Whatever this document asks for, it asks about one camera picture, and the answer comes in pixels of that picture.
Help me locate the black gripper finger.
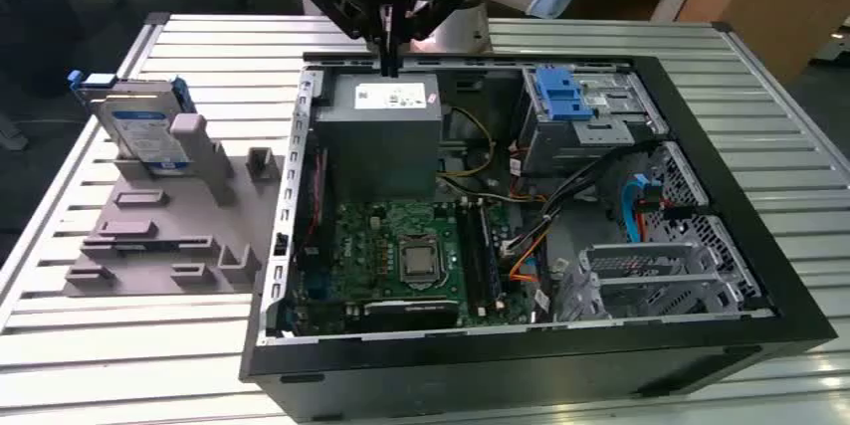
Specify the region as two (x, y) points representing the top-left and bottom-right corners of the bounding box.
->
(303, 0), (393, 78)
(391, 0), (459, 79)

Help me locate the hard disk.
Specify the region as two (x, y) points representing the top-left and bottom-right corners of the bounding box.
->
(68, 73), (199, 180)

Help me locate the power wire with black connector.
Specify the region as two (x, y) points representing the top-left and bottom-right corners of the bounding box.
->
(634, 198), (710, 242)

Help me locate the metal disk bay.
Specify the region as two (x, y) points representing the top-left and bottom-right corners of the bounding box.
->
(554, 240), (762, 321)

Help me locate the grey power supply unit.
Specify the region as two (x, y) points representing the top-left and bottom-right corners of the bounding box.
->
(311, 71), (444, 205)

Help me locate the blue drive latch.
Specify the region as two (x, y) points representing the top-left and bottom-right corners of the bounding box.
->
(535, 68), (594, 122)

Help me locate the metal optical drive cage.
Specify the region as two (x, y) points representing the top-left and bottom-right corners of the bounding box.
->
(516, 66), (670, 177)

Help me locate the green motherboard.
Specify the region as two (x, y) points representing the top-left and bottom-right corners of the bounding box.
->
(291, 198), (552, 334)

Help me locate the silver CPU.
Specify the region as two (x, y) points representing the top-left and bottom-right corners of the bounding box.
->
(403, 247), (440, 281)

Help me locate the installed RAM stick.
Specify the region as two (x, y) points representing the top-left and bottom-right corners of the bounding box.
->
(476, 205), (504, 300)

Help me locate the grey parts rack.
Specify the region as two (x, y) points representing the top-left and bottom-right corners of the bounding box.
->
(60, 113), (287, 300)

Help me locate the black graphics card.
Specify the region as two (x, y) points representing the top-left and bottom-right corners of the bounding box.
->
(344, 298), (460, 331)

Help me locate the dark RAM stick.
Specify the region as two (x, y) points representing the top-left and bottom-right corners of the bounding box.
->
(116, 241), (179, 253)

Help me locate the grey furniture leg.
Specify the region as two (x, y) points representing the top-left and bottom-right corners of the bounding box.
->
(0, 110), (29, 151)

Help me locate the black PC case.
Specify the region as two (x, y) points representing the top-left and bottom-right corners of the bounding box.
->
(237, 50), (838, 424)

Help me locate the yellow wire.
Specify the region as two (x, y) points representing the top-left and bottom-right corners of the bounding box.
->
(436, 105), (496, 180)

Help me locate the black cable bundle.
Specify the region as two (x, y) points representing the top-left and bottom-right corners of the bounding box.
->
(503, 138), (666, 267)

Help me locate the blue data wire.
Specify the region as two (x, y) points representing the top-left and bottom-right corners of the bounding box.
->
(620, 173), (667, 245)

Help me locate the orange wire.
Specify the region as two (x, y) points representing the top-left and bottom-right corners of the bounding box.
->
(507, 230), (554, 283)

